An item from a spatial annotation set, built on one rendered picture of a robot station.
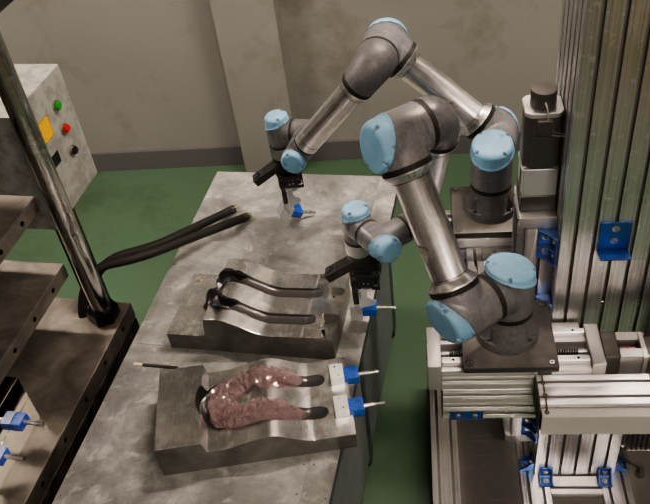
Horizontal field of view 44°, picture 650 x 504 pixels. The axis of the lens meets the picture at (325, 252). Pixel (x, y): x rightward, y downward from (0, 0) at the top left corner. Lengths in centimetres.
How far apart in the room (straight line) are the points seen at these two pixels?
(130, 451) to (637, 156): 145
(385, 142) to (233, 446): 86
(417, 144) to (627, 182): 50
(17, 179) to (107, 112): 212
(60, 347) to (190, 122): 214
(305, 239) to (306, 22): 164
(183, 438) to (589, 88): 125
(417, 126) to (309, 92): 257
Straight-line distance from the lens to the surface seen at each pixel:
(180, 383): 218
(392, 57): 219
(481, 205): 230
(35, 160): 224
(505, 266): 185
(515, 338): 194
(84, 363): 251
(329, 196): 285
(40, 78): 251
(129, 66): 437
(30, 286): 244
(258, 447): 206
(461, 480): 274
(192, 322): 240
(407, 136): 169
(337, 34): 408
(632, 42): 173
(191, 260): 270
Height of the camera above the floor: 252
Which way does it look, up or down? 41 degrees down
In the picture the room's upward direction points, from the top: 8 degrees counter-clockwise
